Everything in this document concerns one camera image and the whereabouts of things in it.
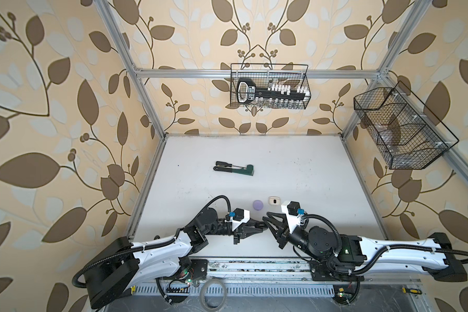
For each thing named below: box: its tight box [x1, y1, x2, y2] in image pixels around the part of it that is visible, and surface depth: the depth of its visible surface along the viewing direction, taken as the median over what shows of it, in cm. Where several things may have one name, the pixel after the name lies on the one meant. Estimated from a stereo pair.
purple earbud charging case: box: [252, 199, 264, 211], surface depth 94 cm
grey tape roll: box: [199, 278, 227, 312], surface depth 68 cm
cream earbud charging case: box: [267, 195, 281, 206], surface depth 95 cm
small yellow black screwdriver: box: [401, 287, 423, 295], surface depth 71 cm
